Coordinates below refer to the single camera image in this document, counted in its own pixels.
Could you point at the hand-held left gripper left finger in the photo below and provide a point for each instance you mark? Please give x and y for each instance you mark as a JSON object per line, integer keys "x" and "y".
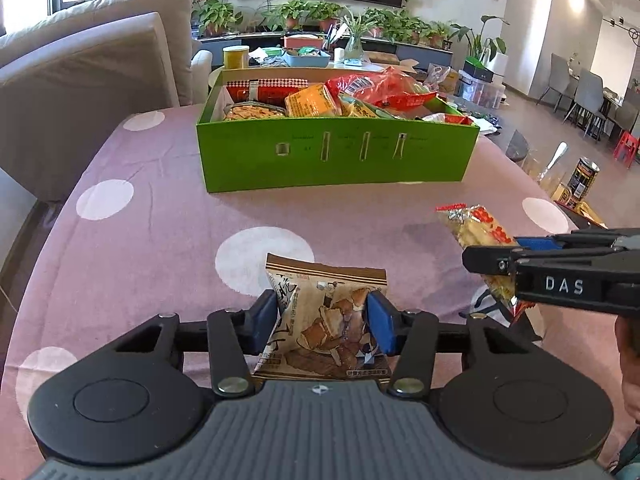
{"x": 265, "y": 320}

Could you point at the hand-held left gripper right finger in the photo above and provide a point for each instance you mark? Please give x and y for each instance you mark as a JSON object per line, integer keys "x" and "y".
{"x": 381, "y": 322}

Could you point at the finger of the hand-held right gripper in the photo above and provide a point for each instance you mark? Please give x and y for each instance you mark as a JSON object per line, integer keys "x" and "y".
{"x": 537, "y": 243}
{"x": 487, "y": 260}

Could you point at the yellow cracker packet red label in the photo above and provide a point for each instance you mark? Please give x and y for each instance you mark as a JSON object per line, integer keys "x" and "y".
{"x": 475, "y": 225}

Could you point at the brown snack packet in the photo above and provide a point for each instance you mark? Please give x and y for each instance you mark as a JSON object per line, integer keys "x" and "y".
{"x": 320, "y": 320}

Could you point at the red cookie packet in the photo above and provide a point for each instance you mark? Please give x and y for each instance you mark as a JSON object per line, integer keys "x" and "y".
{"x": 447, "y": 119}

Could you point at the green cardboard box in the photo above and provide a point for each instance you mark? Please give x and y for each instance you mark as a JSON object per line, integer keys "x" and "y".
{"x": 250, "y": 160}

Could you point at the yellow snack packet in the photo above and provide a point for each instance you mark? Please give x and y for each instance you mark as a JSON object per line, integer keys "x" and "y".
{"x": 357, "y": 107}

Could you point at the large red snack bag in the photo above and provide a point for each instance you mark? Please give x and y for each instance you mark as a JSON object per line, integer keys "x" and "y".
{"x": 380, "y": 87}

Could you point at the green cracker packet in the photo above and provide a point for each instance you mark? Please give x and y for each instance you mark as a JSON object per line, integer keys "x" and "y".
{"x": 252, "y": 111}

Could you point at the orange snack packet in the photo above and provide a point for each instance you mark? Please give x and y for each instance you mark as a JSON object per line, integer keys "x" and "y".
{"x": 312, "y": 100}

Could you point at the red checkered snack packet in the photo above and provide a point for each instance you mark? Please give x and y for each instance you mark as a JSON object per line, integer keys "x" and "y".
{"x": 270, "y": 91}

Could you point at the person's right hand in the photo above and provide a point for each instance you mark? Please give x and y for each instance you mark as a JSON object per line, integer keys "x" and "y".
{"x": 631, "y": 360}

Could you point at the glass mug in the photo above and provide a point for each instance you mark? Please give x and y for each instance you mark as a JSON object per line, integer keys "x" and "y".
{"x": 545, "y": 180}

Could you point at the dark drink can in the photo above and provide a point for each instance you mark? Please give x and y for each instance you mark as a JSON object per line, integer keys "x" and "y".
{"x": 582, "y": 180}

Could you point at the metal spoon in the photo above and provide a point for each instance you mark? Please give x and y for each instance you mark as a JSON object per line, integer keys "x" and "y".
{"x": 559, "y": 152}

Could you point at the dark round table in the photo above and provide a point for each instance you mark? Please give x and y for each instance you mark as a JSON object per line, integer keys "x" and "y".
{"x": 505, "y": 135}

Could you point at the red plastic stool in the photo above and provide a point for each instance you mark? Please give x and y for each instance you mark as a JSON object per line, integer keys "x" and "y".
{"x": 627, "y": 147}

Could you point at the pink dotted tablecloth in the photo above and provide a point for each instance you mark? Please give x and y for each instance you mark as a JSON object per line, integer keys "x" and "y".
{"x": 150, "y": 240}

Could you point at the grey dining chair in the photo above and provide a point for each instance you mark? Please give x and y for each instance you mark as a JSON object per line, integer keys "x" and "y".
{"x": 560, "y": 77}
{"x": 587, "y": 97}
{"x": 627, "y": 110}

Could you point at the clear storage box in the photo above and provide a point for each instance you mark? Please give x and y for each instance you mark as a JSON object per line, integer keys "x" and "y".
{"x": 480, "y": 91}

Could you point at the white air purifier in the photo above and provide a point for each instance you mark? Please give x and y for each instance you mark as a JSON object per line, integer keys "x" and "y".
{"x": 498, "y": 67}

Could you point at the green and black box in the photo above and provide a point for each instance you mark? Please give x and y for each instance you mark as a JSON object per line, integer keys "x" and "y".
{"x": 477, "y": 69}

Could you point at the open cardboard box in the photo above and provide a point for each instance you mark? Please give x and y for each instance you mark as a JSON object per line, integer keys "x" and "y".
{"x": 410, "y": 64}

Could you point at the large leafy potted plant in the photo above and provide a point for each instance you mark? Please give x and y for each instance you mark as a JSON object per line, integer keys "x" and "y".
{"x": 477, "y": 40}

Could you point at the small white bottle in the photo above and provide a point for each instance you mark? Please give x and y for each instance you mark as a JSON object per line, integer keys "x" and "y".
{"x": 340, "y": 56}

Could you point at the glass vase with plant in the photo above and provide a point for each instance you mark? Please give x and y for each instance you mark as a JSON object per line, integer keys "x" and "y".
{"x": 354, "y": 42}

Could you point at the yellow can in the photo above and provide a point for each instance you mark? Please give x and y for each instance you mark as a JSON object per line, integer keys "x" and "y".
{"x": 235, "y": 57}

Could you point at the blue-grey basket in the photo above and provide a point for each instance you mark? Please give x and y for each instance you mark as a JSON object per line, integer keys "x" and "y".
{"x": 306, "y": 59}

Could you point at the dark television console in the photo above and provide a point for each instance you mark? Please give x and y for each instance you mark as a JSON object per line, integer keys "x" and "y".
{"x": 220, "y": 45}

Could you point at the orange box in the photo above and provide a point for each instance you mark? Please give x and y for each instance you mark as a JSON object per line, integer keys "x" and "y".
{"x": 304, "y": 42}

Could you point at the beige sofa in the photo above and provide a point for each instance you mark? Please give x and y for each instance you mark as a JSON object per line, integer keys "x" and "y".
{"x": 90, "y": 70}

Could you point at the row of potted plants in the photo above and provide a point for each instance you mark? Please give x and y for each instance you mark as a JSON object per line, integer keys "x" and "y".
{"x": 300, "y": 12}

